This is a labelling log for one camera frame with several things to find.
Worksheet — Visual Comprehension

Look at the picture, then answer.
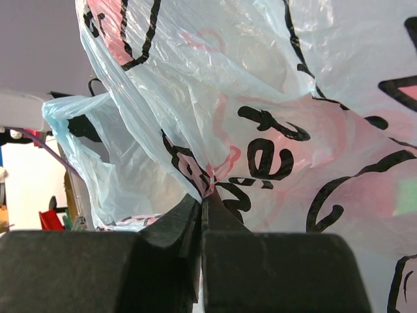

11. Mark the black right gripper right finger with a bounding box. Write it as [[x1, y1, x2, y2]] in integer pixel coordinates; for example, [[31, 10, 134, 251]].
[[202, 193, 371, 312]]

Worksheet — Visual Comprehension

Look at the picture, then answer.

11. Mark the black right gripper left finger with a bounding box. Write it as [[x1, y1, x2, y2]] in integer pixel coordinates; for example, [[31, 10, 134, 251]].
[[1, 196, 201, 312]]

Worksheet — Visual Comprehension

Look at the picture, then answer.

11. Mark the blue printed plastic bag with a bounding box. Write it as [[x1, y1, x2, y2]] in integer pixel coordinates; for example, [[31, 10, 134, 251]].
[[42, 1, 416, 312]]

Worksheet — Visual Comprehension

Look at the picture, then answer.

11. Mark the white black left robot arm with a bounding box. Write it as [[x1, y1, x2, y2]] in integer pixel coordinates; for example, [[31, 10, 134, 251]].
[[0, 90, 53, 132]]

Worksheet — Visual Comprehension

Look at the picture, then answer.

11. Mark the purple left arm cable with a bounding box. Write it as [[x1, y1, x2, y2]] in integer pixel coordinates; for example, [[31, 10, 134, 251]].
[[11, 127, 84, 179]]

